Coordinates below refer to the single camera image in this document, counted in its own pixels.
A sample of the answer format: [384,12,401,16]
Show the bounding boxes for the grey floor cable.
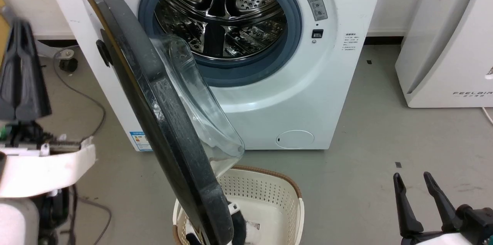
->
[52,47,107,142]

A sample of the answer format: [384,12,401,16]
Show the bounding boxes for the black caster wheel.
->
[59,57,79,73]

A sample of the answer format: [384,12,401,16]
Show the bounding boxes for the white cloth with label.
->
[243,218,264,245]

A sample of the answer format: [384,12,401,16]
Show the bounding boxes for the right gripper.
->
[393,171,493,245]

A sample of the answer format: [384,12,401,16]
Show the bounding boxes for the grey warning sticker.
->
[302,0,329,22]

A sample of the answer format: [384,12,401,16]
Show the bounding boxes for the black cloth item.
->
[226,200,248,245]

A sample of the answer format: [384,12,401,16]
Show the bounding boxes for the white stand base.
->
[35,40,79,59]

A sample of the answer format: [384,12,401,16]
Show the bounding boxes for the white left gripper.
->
[0,18,97,199]

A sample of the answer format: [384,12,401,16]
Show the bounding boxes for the grey rubber door gasket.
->
[138,0,303,88]

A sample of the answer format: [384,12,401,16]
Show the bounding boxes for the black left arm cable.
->
[66,183,79,245]

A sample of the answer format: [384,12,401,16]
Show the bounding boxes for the white air purifier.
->
[395,0,493,109]

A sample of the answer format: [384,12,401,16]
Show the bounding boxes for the blue energy label sticker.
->
[129,131,153,152]

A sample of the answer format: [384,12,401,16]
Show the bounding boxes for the white front-load washing machine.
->
[39,0,387,152]

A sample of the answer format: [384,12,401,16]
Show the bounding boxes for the steel washer drum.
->
[154,0,288,61]

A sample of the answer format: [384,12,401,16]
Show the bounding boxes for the white perforated laundry basket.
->
[172,165,305,245]

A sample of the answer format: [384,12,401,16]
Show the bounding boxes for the black round washer door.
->
[81,0,246,245]

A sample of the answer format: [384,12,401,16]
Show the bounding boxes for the round white filter cover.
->
[276,129,315,149]

